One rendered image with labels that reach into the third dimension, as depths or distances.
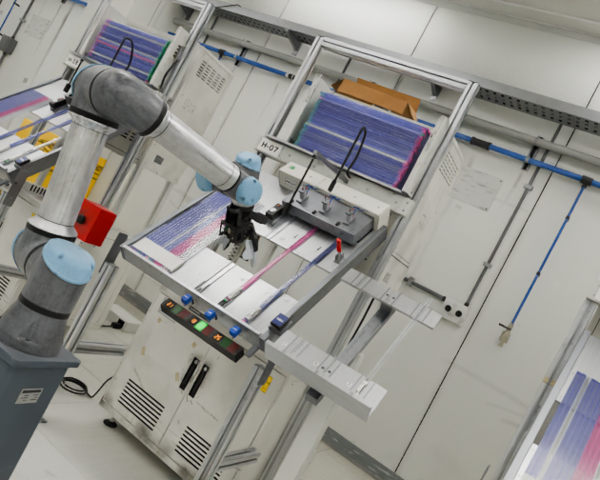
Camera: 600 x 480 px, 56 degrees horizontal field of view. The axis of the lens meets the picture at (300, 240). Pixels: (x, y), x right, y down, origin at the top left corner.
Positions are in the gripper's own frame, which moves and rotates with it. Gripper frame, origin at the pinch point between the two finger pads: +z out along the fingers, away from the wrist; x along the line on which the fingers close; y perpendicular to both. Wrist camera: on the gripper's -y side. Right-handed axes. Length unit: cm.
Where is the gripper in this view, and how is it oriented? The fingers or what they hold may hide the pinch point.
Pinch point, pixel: (239, 256)
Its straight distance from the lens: 183.6
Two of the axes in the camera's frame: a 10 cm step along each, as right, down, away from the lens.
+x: 7.8, 4.1, -4.7
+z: -1.7, 8.7, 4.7
